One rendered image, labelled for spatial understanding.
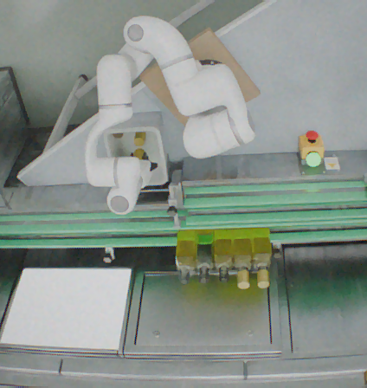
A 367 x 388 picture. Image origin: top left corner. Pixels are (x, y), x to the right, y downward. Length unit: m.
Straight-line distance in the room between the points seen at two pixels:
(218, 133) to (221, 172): 0.40
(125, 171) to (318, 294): 0.76
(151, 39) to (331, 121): 0.67
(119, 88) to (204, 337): 0.76
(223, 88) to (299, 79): 0.39
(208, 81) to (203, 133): 0.12
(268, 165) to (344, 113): 0.29
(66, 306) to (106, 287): 0.15
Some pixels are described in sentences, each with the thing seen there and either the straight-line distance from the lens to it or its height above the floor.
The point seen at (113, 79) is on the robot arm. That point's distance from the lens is 1.18.
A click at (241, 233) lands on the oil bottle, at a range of 1.50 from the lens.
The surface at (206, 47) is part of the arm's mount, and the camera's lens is 1.35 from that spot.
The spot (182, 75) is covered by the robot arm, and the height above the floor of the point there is 1.00.
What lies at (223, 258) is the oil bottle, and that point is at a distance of 1.43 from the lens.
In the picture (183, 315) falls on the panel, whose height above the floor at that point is 1.18.
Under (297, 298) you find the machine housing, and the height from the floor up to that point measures 1.10.
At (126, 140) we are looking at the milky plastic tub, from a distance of 1.55.
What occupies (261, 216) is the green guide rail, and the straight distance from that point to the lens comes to 1.50.
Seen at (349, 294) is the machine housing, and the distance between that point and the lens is 1.61.
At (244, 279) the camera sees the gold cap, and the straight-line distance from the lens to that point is 1.40.
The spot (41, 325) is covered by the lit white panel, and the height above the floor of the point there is 1.23.
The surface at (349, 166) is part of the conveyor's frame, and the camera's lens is 1.55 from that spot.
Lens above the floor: 2.00
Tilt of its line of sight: 47 degrees down
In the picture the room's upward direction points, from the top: 175 degrees counter-clockwise
